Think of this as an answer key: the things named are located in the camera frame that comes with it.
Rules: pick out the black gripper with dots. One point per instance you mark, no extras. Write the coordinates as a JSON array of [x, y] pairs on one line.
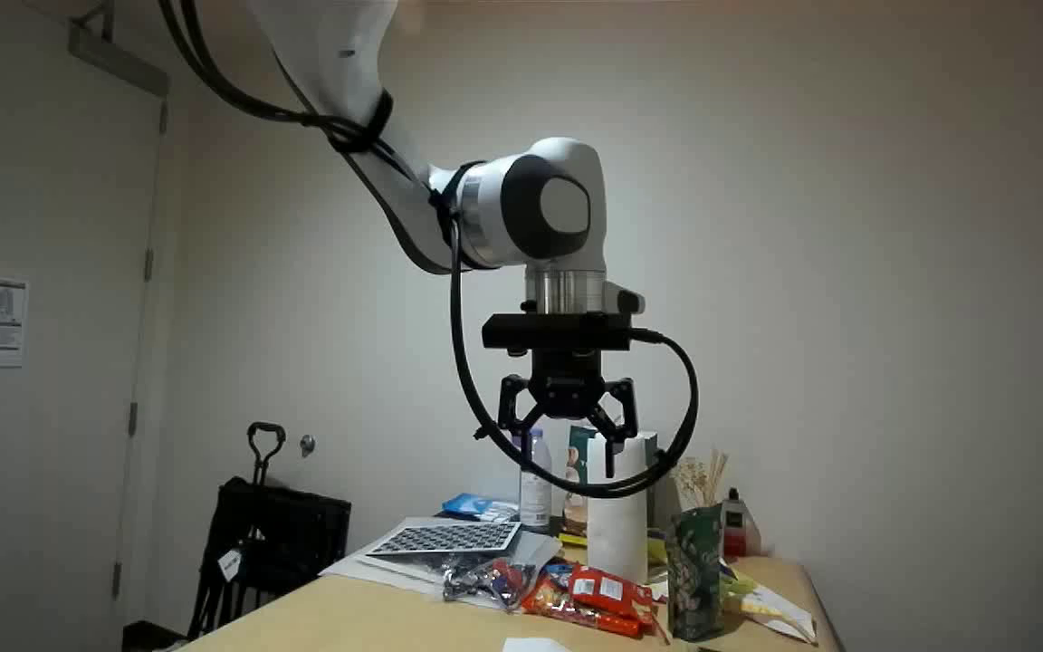
[[570, 382]]

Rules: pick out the white paper tissue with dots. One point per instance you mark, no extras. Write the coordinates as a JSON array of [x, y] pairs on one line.
[[538, 647]]

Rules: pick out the blue tissue pack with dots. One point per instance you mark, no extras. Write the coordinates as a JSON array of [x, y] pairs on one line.
[[465, 504]]

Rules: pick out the green pastry print gift bag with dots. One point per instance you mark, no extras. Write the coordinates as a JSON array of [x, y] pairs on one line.
[[576, 477]]

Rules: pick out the clear plastic water bottle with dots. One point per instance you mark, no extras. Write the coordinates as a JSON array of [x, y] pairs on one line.
[[535, 490]]

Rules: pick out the white paper towel roll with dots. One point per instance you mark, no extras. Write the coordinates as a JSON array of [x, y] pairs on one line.
[[619, 532]]

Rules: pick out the wooden sticks bundle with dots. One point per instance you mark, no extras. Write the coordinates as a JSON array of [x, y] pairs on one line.
[[704, 480]]

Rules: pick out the black white checkerboard board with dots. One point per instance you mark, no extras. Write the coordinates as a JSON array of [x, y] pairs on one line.
[[447, 538]]

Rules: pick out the red snack package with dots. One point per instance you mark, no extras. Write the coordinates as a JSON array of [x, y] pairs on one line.
[[598, 595]]

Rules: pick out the dark shiny snack wrapper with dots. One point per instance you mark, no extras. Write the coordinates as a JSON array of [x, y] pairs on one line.
[[488, 585]]

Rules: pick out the green glass bottle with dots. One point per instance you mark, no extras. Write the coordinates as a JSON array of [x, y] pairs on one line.
[[696, 575]]

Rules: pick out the white crumpled wrapper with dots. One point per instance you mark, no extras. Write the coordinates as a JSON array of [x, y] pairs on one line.
[[779, 615]]

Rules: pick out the black folding hand cart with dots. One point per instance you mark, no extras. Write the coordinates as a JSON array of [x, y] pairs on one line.
[[273, 532]]

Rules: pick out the white door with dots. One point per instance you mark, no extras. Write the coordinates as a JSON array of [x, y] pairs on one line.
[[54, 184]]

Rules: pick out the grey door closer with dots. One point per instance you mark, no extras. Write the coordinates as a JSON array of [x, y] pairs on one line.
[[119, 59]]

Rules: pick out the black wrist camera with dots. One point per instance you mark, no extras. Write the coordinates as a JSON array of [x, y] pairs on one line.
[[561, 330]]

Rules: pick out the small metal wall knob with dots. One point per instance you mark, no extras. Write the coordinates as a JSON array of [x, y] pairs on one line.
[[306, 444]]

